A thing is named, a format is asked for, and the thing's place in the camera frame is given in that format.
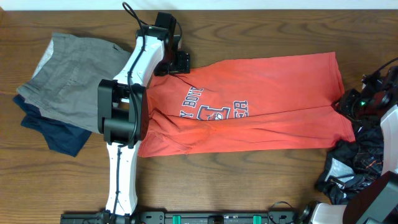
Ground folded navy blue garment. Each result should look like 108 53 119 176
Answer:
12 95 91 157

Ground red printed t-shirt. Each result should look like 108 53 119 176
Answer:
139 52 355 157

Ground black mounting rail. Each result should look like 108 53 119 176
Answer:
60 211 296 224

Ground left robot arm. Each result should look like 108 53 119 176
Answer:
98 12 190 223

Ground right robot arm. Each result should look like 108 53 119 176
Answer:
296 66 397 223

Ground black patterned garment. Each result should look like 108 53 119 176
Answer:
315 127 384 205

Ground folded grey shorts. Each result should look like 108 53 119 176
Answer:
17 33 131 133

